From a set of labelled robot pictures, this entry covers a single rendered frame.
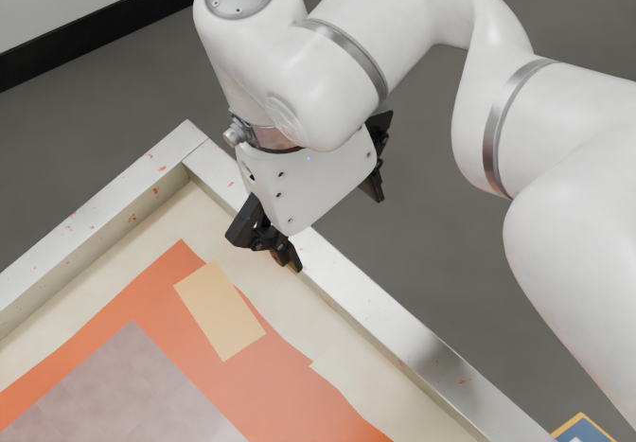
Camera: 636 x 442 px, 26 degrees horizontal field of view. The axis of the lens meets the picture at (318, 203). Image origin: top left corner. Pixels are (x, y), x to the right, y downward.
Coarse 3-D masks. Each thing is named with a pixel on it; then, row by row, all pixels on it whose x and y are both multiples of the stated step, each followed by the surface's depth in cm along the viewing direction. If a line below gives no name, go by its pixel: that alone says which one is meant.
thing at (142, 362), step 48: (144, 288) 134; (96, 336) 133; (144, 336) 131; (192, 336) 130; (48, 384) 131; (96, 384) 130; (144, 384) 128; (192, 384) 127; (240, 384) 126; (288, 384) 125; (0, 432) 129; (48, 432) 128; (96, 432) 127; (144, 432) 126; (192, 432) 124
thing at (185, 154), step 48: (192, 144) 138; (144, 192) 137; (240, 192) 134; (48, 240) 136; (96, 240) 136; (0, 288) 134; (48, 288) 135; (336, 288) 125; (0, 336) 135; (384, 336) 121; (432, 336) 120; (432, 384) 117; (480, 384) 116; (480, 432) 114; (528, 432) 113
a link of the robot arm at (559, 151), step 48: (528, 96) 76; (576, 96) 74; (624, 96) 73; (528, 144) 75; (576, 144) 72; (624, 144) 69; (528, 192) 69; (576, 192) 67; (624, 192) 66; (528, 240) 68; (576, 240) 66; (624, 240) 65; (528, 288) 70; (576, 288) 67; (624, 288) 65; (576, 336) 69; (624, 336) 66; (624, 384) 68
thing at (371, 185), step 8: (368, 128) 112; (384, 136) 112; (376, 144) 112; (384, 144) 112; (376, 152) 112; (368, 176) 113; (376, 176) 113; (360, 184) 116; (368, 184) 114; (376, 184) 114; (368, 192) 116; (376, 192) 114; (376, 200) 116
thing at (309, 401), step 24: (312, 384) 124; (264, 408) 124; (288, 408) 123; (312, 408) 123; (336, 408) 122; (240, 432) 123; (264, 432) 123; (288, 432) 122; (312, 432) 121; (336, 432) 121; (360, 432) 120
